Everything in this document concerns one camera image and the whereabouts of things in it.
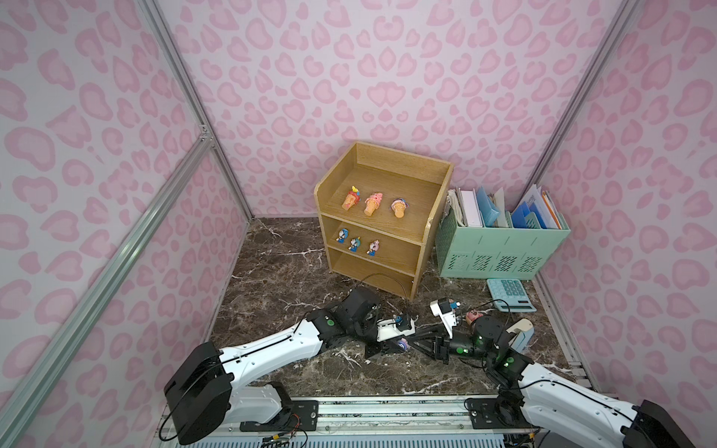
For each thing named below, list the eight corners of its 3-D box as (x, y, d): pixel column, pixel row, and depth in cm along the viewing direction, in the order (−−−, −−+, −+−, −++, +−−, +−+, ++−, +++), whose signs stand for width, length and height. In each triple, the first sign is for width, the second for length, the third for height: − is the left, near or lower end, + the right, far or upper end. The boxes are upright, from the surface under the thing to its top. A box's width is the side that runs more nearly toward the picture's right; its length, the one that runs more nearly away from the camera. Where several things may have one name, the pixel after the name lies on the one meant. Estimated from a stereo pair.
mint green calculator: (495, 312, 94) (497, 308, 92) (485, 282, 101) (488, 278, 99) (532, 312, 94) (536, 308, 92) (520, 282, 101) (523, 278, 99)
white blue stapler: (504, 347, 87) (508, 342, 84) (509, 318, 93) (513, 313, 90) (527, 357, 85) (532, 352, 82) (530, 326, 91) (536, 321, 88)
